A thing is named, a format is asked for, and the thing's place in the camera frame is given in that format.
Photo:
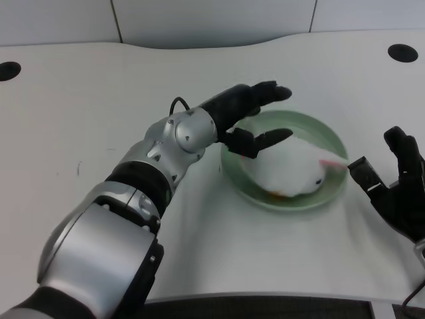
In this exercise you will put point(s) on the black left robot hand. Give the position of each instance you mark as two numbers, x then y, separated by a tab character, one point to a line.
245	109

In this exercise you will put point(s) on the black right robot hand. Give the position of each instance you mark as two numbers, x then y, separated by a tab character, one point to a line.
398	186

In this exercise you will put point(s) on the white plush rabbit doll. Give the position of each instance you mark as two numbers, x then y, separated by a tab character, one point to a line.
292	169

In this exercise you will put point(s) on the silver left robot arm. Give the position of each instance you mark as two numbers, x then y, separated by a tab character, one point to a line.
113	212

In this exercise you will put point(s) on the green round plate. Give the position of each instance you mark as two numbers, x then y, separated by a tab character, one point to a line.
327	139

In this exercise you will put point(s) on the black floor mat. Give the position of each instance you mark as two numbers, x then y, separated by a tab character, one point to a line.
259	309

